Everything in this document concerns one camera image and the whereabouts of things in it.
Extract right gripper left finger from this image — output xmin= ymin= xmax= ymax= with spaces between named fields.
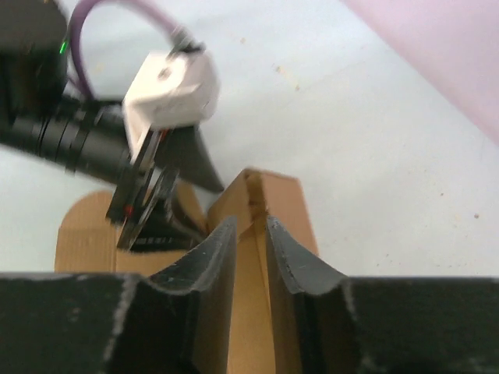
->
xmin=1 ymin=217 xmax=236 ymax=373

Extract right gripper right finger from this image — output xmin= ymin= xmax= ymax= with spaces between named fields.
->
xmin=266 ymin=217 xmax=498 ymax=373

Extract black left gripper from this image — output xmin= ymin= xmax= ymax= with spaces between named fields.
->
xmin=106 ymin=125 xmax=225 ymax=249

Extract brown cardboard box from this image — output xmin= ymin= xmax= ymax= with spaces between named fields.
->
xmin=55 ymin=168 xmax=318 ymax=374

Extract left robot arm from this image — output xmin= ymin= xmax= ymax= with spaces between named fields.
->
xmin=1 ymin=1 xmax=224 ymax=252

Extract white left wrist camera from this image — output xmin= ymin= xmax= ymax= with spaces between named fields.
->
xmin=122 ymin=51 xmax=220 ymax=161

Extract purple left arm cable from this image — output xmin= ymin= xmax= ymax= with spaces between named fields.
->
xmin=68 ymin=0 xmax=188 ymax=98

